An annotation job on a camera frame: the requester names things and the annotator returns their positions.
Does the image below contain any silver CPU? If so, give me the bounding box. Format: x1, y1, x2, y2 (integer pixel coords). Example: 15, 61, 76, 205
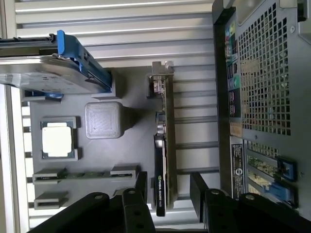
41, 126, 73, 157

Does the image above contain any green RAM stick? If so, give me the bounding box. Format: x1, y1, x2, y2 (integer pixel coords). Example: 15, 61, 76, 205
57, 167, 115, 181

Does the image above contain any black grey PC case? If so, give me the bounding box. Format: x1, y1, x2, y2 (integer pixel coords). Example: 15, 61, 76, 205
212, 0, 311, 219

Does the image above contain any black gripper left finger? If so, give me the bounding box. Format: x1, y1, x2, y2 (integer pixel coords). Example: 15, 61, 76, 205
29, 171, 156, 233

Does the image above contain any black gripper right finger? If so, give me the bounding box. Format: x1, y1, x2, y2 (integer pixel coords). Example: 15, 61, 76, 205
190, 172, 311, 233

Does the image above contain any blue slot latch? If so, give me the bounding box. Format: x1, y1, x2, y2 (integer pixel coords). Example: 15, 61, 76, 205
276, 156, 297, 182
267, 183, 298, 209

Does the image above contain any hard disk in blue carrier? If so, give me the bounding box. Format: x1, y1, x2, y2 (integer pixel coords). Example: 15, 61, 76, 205
0, 30, 113, 95

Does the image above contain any grey parts rack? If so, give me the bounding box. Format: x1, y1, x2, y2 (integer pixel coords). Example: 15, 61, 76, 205
20, 67, 175, 212

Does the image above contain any green GPU black shroud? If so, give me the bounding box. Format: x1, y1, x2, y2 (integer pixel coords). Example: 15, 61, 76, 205
152, 60, 175, 217

